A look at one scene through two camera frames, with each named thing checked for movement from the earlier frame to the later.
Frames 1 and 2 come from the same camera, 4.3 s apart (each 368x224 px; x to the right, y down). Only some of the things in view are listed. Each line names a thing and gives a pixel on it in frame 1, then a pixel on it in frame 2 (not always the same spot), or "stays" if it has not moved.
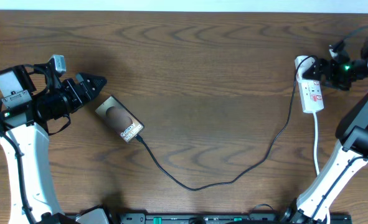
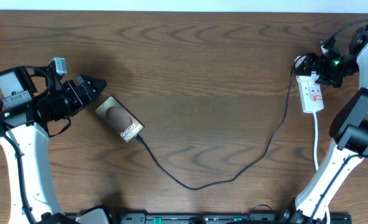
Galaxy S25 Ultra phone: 124,124 stays
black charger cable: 259,162 to 249,165
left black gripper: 87,93 stays
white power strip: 311,91 stays
